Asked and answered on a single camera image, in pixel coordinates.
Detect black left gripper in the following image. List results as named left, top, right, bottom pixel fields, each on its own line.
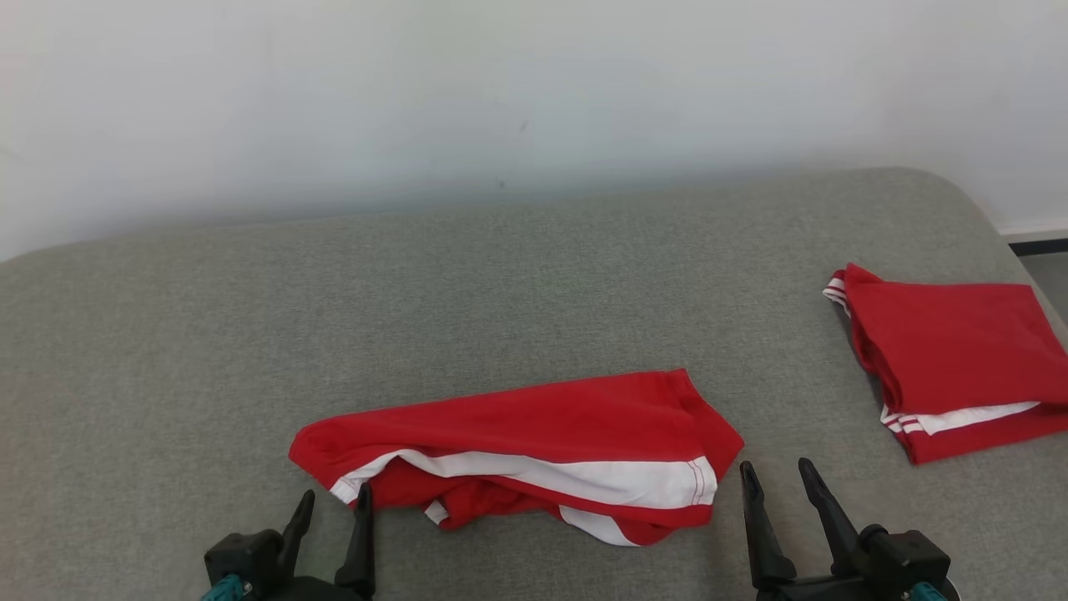
left=250, top=482, right=377, bottom=601

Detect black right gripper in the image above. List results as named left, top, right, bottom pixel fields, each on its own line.
left=740, top=457, right=911, bottom=601

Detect red white sports jersey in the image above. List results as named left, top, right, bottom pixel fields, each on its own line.
left=822, top=263, right=1068, bottom=466

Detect red white sports shorts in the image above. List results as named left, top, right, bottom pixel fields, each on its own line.
left=288, top=369, right=745, bottom=548

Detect white and black wall baseboard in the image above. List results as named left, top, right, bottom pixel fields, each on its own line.
left=1001, top=224, right=1068, bottom=256

